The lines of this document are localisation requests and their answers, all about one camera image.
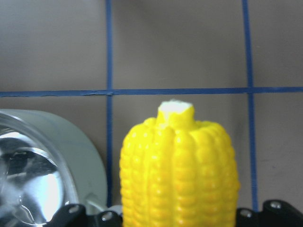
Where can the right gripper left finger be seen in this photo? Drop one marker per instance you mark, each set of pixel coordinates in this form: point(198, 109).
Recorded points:
point(75, 215)

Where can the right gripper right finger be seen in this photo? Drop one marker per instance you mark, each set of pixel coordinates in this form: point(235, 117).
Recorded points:
point(274, 213)

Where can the yellow corn cob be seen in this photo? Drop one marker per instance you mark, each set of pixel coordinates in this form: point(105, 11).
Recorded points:
point(176, 171)

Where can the pale green electric pot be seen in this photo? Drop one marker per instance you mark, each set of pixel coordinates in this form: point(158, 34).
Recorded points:
point(46, 162)

